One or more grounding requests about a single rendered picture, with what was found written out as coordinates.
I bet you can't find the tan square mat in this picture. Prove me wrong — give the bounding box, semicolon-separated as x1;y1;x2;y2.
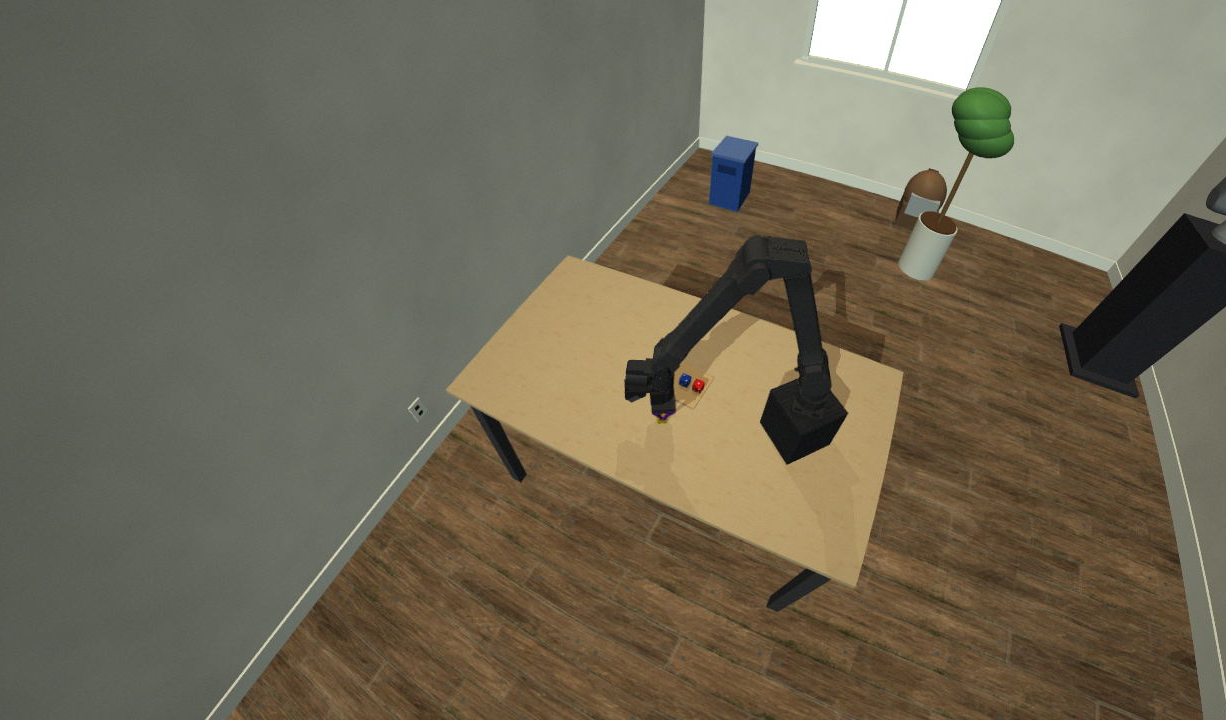
674;362;714;408

